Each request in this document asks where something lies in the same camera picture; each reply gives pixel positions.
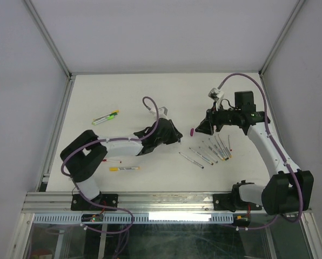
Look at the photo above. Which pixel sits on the yellow capped lower pen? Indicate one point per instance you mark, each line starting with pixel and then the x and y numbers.
pixel 116 169

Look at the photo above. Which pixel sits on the purple pen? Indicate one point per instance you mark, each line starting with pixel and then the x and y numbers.
pixel 201 156

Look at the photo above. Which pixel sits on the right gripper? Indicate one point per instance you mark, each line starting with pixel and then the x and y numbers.
pixel 211 118

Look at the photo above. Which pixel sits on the slotted cable duct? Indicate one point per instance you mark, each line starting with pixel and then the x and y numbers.
pixel 139 218

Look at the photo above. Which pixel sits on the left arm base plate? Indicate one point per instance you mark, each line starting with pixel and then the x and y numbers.
pixel 104 201

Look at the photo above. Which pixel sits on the left frame post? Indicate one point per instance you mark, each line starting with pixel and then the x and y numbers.
pixel 31 9

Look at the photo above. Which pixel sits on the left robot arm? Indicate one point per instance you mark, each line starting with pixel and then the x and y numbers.
pixel 83 156

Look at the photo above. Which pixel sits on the green capped pen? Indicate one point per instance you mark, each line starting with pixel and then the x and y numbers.
pixel 103 119

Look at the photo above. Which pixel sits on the opened red pen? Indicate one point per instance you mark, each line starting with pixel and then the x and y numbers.
pixel 229 142

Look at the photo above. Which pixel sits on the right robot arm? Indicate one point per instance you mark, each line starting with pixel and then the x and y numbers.
pixel 289 188

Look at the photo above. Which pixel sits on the aluminium front rail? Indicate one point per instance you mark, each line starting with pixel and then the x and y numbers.
pixel 136 202

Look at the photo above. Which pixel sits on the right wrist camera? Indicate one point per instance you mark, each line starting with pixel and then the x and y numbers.
pixel 216 95

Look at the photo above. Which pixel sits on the right frame post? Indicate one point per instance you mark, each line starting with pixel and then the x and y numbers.
pixel 282 35

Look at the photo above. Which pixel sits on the opened yellow pen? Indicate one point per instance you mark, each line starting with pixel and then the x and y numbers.
pixel 225 147

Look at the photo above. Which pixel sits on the opened black pen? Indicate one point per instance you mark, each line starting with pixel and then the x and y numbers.
pixel 191 160

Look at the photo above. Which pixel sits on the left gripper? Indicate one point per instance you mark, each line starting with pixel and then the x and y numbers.
pixel 175 135

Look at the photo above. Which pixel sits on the yellow capped pen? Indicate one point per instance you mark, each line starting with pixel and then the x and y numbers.
pixel 116 169
pixel 108 114

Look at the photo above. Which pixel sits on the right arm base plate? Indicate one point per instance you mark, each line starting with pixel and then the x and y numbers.
pixel 228 201

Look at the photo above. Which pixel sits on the frame post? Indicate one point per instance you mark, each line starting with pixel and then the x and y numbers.
pixel 282 35
pixel 31 9

